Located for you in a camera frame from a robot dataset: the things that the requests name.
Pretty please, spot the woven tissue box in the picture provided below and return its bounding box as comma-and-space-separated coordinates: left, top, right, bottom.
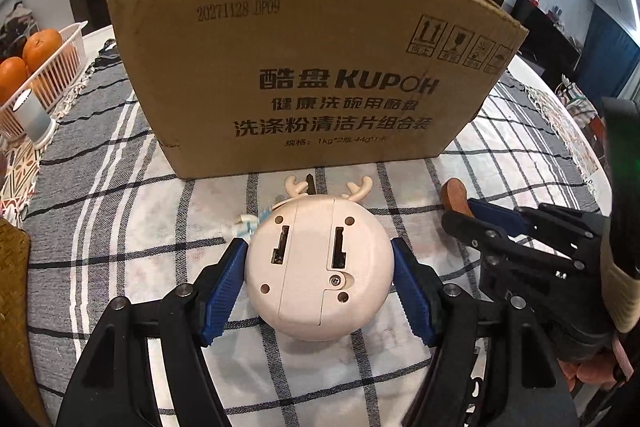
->
0, 219, 32, 427

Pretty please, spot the striped plaid tablecloth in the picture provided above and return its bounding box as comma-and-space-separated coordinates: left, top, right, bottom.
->
22, 39, 617, 427

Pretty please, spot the orange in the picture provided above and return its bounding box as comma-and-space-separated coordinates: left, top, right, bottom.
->
0, 56, 29, 106
22, 29, 64, 73

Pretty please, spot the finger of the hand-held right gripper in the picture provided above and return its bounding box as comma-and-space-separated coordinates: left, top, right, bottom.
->
467, 198, 608, 259
441, 210, 615, 334

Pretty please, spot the blue curtain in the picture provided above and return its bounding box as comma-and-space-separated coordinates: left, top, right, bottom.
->
579, 4, 640, 104

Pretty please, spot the brown wooden piece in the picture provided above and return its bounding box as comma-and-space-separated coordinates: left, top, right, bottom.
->
438, 177, 476, 221

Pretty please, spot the white slatted fruit basket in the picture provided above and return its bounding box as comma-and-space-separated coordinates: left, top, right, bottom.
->
0, 21, 90, 144

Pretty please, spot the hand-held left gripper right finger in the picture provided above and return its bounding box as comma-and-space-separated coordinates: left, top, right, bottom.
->
390, 237, 581, 427

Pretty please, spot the small figurine keychain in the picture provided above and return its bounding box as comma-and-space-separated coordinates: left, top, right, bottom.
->
234, 174, 317, 242

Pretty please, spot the brown cardboard box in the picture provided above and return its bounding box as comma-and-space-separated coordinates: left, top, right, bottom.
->
104, 0, 530, 180

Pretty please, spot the person's right hand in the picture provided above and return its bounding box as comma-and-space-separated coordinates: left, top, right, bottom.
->
559, 347, 632, 392

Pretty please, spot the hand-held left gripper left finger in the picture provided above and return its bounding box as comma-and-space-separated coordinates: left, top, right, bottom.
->
56, 237, 250, 427

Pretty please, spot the white cylinder lamp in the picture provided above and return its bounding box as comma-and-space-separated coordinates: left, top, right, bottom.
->
12, 89, 57, 151

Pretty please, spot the pink deer alarm clock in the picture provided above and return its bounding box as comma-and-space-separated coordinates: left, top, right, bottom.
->
248, 174, 391, 342

